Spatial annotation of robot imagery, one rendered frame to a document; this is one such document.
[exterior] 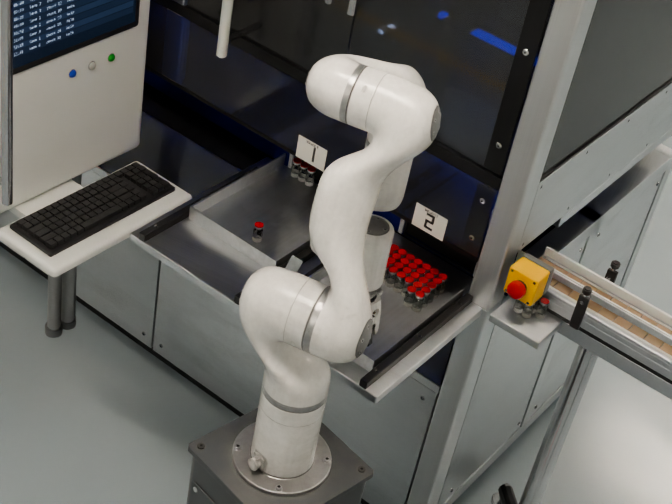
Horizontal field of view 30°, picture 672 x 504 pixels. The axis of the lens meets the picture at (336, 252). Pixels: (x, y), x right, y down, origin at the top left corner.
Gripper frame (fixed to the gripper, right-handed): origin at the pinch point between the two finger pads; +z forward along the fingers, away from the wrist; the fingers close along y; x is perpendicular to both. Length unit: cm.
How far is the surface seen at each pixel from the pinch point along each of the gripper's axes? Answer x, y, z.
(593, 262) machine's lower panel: -100, -12, 24
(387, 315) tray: -19.0, 2.3, 4.2
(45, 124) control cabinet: 1, 89, -8
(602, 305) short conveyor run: -50, -32, -3
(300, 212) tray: -33, 38, 4
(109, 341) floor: -38, 101, 92
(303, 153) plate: -37, 43, -8
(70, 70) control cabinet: -7, 89, -20
